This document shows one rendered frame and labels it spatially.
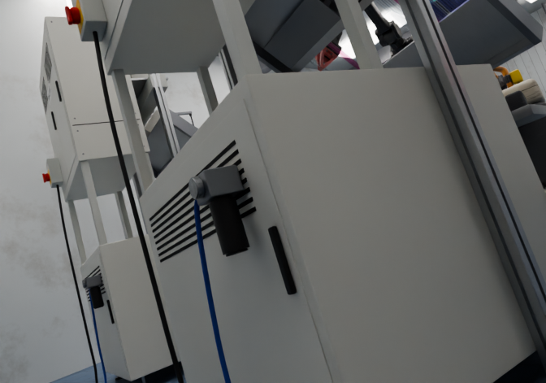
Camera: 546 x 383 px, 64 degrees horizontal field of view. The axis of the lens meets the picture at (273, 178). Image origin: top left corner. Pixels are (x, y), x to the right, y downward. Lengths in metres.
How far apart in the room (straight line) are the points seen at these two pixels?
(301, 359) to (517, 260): 0.43
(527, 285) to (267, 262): 0.46
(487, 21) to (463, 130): 0.57
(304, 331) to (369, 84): 0.43
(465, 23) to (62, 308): 3.30
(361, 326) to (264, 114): 0.33
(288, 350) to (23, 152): 3.51
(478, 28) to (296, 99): 0.82
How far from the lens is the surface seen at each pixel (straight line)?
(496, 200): 0.89
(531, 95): 2.54
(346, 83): 0.78
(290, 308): 0.67
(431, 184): 0.82
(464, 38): 1.45
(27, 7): 4.77
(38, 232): 3.86
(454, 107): 0.91
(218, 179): 0.68
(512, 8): 1.36
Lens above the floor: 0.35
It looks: 10 degrees up
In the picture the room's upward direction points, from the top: 18 degrees counter-clockwise
